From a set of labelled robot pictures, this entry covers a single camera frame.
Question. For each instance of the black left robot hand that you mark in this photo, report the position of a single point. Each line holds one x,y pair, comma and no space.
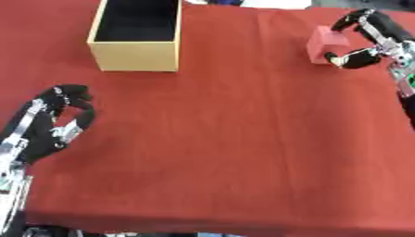
38,135

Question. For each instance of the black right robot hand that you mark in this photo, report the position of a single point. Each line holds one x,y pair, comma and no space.
381,26

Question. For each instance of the pink block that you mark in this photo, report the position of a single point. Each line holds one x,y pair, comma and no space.
326,44

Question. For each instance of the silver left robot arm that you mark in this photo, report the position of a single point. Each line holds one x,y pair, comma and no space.
12,191

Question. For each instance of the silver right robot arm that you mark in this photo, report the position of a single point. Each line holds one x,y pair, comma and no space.
405,80

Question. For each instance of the tan cardboard box black inside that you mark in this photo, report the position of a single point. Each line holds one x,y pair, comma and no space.
136,34

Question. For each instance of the white object beyond table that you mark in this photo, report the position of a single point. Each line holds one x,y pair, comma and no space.
275,3

